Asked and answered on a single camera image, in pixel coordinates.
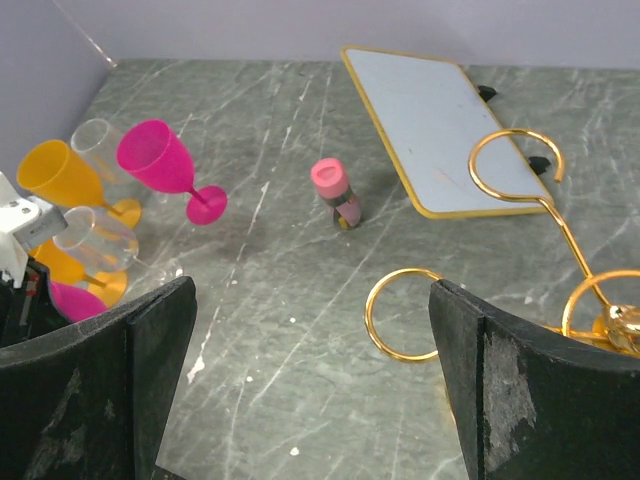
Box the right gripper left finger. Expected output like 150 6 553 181
1 276 197 479

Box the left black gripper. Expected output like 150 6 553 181
1 257 63 345

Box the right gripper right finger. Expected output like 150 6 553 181
428 280 639 480

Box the pink wine glass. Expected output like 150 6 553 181
49 282 108 323
116 119 228 225

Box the orange wine glass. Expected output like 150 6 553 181
16 139 142 228
29 240 128 307

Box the clear wine glass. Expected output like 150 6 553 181
53 206 184 284
70 118 126 185

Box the gold wine glass rack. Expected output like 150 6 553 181
364 128 639 364

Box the yellow framed tilted mirror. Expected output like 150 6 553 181
341 46 544 219

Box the small pink capped bottle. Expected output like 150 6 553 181
310 158 362 229

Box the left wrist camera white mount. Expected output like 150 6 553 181
1 174 67 289

